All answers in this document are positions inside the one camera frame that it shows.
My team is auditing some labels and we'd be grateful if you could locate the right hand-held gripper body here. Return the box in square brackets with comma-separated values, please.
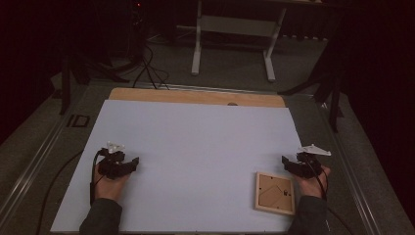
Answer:
[293, 144, 332, 179]

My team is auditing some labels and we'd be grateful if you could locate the aluminium floor rail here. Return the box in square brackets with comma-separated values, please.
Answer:
[314, 94, 383, 235]
[0, 84, 86, 226]

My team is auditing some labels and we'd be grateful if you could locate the person's left hand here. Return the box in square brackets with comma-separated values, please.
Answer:
[92, 164, 131, 201]

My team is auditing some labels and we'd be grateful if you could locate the wooden photo frame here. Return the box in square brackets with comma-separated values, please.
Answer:
[254, 170, 297, 216]

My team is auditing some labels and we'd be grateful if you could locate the person's right hand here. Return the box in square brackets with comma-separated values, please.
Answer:
[295, 165, 331, 199]

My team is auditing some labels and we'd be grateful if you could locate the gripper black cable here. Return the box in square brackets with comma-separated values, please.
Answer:
[306, 160, 328, 201]
[89, 150, 109, 207]

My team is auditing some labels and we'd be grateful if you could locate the black floor cable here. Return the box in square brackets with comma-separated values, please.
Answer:
[34, 150, 84, 235]
[326, 206, 355, 235]

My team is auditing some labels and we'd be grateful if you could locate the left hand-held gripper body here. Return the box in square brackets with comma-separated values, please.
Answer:
[96, 141, 126, 180]

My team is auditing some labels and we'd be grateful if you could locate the black tripod stand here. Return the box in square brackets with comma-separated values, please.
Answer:
[278, 42, 346, 133]
[58, 48, 130, 116]

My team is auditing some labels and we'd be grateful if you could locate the black rectangular floor plate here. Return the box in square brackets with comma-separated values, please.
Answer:
[67, 114, 91, 128]

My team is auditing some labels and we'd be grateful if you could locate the white metal stand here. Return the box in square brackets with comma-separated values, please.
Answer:
[190, 0, 288, 82]

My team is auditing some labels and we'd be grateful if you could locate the bundle of black cables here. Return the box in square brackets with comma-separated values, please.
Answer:
[131, 42, 170, 91]

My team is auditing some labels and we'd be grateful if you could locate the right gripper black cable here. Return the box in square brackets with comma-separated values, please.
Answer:
[306, 160, 328, 201]

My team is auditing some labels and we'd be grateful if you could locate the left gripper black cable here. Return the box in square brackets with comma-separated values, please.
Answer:
[89, 150, 109, 207]

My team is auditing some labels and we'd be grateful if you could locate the dark equipment tower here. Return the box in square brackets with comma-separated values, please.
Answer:
[125, 0, 148, 63]

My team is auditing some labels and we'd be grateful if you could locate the white table mat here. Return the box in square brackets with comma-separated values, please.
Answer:
[50, 99, 331, 233]

